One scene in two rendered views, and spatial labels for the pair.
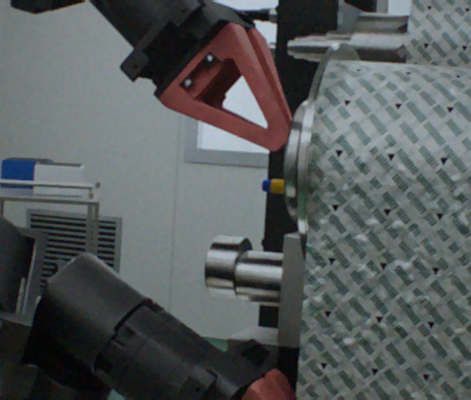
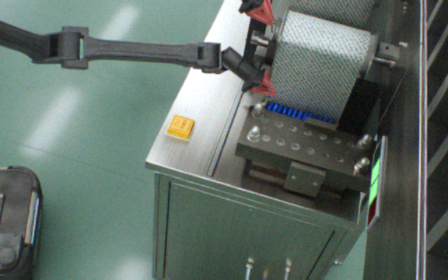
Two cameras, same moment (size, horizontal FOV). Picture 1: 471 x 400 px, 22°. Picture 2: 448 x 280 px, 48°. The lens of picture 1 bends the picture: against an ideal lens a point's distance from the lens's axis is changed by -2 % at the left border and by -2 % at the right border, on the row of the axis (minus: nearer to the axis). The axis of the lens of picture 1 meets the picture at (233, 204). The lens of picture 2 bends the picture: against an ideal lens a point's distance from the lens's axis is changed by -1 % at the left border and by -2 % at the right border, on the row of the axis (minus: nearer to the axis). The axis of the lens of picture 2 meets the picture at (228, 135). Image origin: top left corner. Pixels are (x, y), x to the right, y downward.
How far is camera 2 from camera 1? 1.00 m
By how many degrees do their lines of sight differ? 46
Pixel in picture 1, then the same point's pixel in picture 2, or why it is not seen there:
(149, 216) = not seen: outside the picture
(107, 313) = (235, 64)
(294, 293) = (269, 49)
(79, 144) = not seen: outside the picture
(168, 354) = (246, 71)
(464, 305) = (305, 71)
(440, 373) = (299, 81)
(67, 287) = (227, 58)
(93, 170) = not seen: outside the picture
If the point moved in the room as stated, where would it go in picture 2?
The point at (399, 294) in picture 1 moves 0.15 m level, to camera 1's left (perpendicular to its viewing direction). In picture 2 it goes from (292, 68) to (241, 65)
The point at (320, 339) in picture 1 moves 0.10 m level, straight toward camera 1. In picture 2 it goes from (276, 71) to (278, 96)
